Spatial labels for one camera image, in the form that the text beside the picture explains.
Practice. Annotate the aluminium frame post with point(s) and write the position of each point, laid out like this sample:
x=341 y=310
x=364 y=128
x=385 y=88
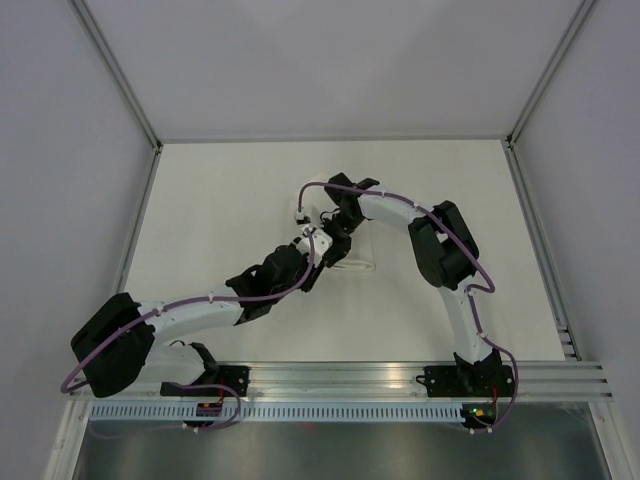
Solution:
x=575 y=26
x=105 y=53

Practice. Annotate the white slotted cable duct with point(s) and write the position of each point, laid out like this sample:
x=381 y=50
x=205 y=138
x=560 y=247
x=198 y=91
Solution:
x=279 y=411

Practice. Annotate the aluminium front rail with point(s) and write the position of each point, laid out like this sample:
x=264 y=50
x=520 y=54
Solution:
x=537 y=381

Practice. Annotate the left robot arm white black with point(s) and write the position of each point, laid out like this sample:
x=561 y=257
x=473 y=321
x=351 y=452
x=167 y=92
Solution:
x=128 y=342

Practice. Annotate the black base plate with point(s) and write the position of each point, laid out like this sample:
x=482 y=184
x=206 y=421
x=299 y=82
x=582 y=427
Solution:
x=450 y=382
x=227 y=380

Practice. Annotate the right aluminium frame post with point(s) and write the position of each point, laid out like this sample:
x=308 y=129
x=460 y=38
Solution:
x=575 y=26

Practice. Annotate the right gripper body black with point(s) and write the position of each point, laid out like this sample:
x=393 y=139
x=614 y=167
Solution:
x=350 y=224

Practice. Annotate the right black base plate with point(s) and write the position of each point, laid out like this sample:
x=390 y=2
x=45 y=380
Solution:
x=450 y=382

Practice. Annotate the aluminium rail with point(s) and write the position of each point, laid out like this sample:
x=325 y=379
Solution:
x=136 y=220
x=537 y=381
x=542 y=253

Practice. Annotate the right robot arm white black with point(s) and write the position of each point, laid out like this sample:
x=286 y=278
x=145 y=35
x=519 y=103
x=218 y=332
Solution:
x=447 y=257

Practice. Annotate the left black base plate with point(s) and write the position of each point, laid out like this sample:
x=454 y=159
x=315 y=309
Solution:
x=227 y=380

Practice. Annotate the left aluminium frame post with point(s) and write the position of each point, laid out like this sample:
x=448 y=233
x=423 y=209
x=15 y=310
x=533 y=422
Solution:
x=105 y=53

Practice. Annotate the left side aluminium rail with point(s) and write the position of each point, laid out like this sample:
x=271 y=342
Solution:
x=136 y=220

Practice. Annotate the right side aluminium rail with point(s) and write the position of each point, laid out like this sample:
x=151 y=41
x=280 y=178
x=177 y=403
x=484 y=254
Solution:
x=542 y=253

